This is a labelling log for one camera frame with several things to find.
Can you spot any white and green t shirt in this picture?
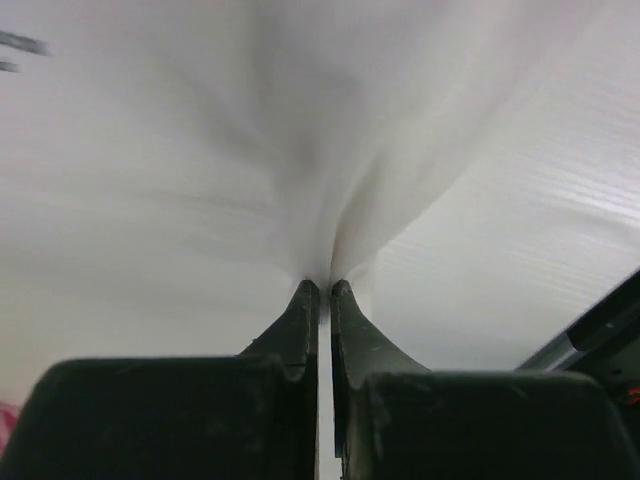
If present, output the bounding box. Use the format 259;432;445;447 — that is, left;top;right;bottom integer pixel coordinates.
0;0;640;321

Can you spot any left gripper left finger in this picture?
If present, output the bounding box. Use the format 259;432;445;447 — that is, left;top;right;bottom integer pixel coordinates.
1;281;320;479

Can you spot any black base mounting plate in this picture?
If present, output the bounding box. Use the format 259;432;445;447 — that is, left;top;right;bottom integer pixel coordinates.
519;273;639;409

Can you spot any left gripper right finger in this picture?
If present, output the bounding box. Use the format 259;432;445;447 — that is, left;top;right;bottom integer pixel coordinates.
330;280;639;479

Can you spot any pink t shirt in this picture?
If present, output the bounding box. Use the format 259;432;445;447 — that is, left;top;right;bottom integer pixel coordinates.
0;401;21;448

